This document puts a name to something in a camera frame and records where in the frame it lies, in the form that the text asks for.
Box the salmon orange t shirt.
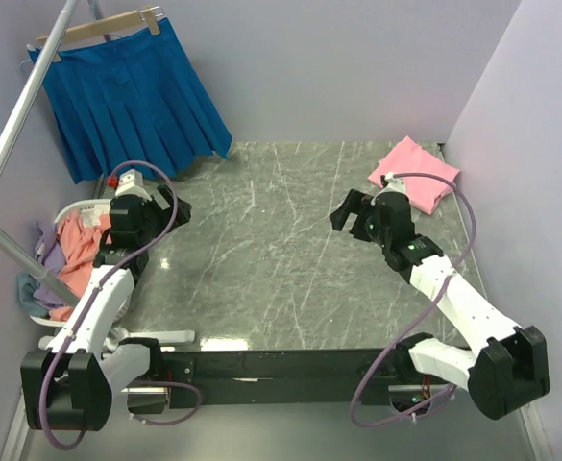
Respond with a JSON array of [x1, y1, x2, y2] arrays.
[[58, 210, 110, 298]]

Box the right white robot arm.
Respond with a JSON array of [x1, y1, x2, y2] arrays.
[[330, 189, 550, 420]]

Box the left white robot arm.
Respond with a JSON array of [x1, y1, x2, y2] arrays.
[[20, 184, 191, 431]]

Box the white laundry basket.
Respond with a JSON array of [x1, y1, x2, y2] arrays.
[[16, 199, 110, 322]]

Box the white garment in basket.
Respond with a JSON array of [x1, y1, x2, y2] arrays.
[[80, 204, 110, 227]]

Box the folded pink t shirt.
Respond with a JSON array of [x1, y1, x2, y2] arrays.
[[367, 135, 462, 215]]

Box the lavender shirt in basket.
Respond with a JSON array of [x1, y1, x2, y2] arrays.
[[34, 221, 65, 310]]

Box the blue pleated skirt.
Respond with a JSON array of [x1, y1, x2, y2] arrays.
[[43, 18, 232, 183]]

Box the blue grey cloth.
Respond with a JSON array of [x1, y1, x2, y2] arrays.
[[16, 273, 45, 317]]

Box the white clothes rack pole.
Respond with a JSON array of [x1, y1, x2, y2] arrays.
[[0, 0, 79, 306]]

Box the black base beam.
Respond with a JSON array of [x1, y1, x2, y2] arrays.
[[126, 348, 454, 414]]

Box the wooden clip hanger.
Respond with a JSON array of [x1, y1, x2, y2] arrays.
[[37, 6, 164, 62]]

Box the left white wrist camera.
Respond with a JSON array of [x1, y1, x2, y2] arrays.
[[108, 169, 150, 200]]

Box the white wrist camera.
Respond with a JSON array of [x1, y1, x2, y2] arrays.
[[381, 173, 407, 195], [108, 169, 150, 200]]

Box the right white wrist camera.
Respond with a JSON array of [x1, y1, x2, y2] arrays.
[[381, 173, 407, 195]]

